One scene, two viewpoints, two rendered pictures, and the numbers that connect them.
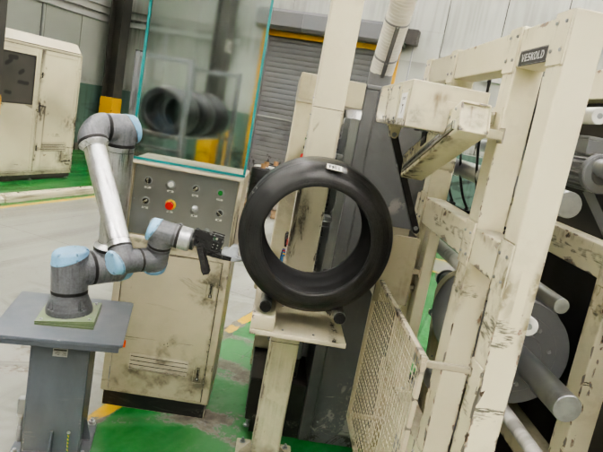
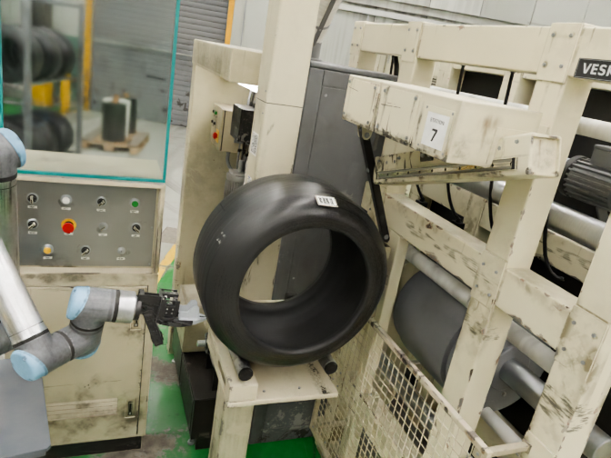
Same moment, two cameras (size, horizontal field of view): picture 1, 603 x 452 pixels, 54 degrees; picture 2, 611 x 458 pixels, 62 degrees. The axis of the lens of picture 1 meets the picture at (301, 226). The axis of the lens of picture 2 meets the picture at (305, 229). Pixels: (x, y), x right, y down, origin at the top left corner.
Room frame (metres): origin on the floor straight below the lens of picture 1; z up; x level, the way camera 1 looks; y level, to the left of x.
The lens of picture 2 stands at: (0.85, 0.43, 1.82)
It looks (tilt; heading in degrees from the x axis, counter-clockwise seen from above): 19 degrees down; 340
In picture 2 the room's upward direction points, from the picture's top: 10 degrees clockwise
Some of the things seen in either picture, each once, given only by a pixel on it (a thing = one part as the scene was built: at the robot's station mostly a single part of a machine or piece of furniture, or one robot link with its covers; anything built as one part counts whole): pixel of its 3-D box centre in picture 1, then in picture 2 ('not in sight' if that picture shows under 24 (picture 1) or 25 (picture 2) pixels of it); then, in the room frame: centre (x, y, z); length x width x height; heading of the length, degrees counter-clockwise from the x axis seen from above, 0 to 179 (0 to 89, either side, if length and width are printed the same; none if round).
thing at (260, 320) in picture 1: (264, 307); (230, 359); (2.27, 0.09, 0.84); 0.36 x 0.09 x 0.06; 3
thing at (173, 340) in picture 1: (175, 283); (83, 308); (2.95, 0.60, 0.63); 0.56 x 0.41 x 1.27; 93
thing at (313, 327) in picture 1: (297, 321); (269, 365); (2.27, -0.05, 0.80); 0.37 x 0.36 x 0.02; 93
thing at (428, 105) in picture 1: (423, 109); (425, 116); (2.17, -0.36, 1.71); 0.61 x 0.25 x 0.15; 3
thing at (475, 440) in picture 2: (377, 394); (375, 436); (2.06, -0.40, 0.65); 0.90 x 0.02 x 0.70; 3
